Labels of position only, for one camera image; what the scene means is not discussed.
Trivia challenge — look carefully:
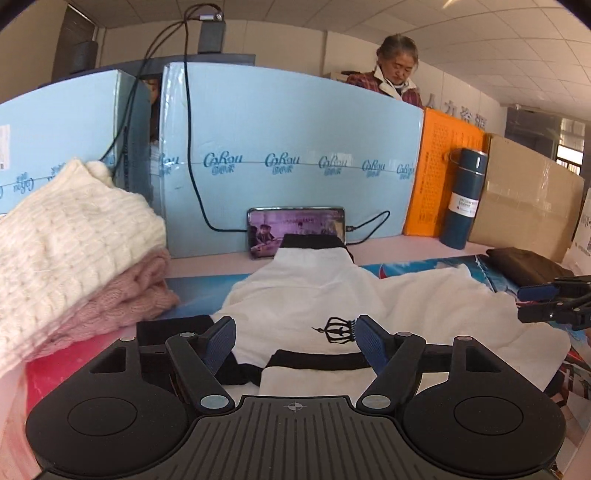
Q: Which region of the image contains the orange box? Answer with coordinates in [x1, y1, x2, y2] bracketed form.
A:
[403, 107, 491, 238]

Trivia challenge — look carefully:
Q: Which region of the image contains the light blue carton with label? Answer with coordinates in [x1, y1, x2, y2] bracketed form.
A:
[0, 69, 153, 215]

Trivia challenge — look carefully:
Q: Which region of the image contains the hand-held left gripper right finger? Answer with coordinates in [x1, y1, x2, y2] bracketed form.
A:
[355, 315, 502, 414]

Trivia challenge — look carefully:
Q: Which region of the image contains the black power adapter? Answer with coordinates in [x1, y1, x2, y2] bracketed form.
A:
[198, 13, 227, 54]

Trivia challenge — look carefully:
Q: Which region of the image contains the brown folded garment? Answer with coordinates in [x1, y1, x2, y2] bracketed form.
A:
[486, 247, 575, 288]

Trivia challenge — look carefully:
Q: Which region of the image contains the white printed box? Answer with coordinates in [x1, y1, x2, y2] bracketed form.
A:
[573, 187, 591, 278]

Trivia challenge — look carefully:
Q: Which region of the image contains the black phone charging cable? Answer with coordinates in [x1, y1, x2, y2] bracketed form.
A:
[182, 4, 392, 245]

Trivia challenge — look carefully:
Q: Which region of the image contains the pink knitted sweater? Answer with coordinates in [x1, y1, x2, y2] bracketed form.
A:
[34, 249, 181, 358]

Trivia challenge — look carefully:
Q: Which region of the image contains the white sweatshirt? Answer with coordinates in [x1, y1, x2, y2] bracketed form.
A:
[136, 233, 571, 400]

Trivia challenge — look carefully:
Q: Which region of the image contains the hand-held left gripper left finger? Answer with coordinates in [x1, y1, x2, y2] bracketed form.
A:
[88, 315, 237, 414]

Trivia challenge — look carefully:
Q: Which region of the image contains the smartphone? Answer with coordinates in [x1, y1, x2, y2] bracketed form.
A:
[247, 207, 346, 260]

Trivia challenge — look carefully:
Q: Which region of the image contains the cream knitted sweater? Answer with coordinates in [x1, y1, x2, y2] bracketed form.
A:
[0, 158, 168, 374]

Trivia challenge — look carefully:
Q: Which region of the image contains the brown cardboard box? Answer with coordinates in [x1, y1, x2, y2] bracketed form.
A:
[468, 134, 586, 264]

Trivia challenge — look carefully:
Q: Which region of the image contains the blue thermos bottle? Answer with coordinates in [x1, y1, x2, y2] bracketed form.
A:
[438, 148, 489, 250]

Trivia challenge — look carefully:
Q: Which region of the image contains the large light blue carton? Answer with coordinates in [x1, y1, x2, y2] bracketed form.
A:
[159, 62, 424, 259]

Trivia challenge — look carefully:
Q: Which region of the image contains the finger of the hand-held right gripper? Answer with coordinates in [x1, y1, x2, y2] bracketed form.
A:
[517, 276, 591, 302]
[518, 295, 591, 329]

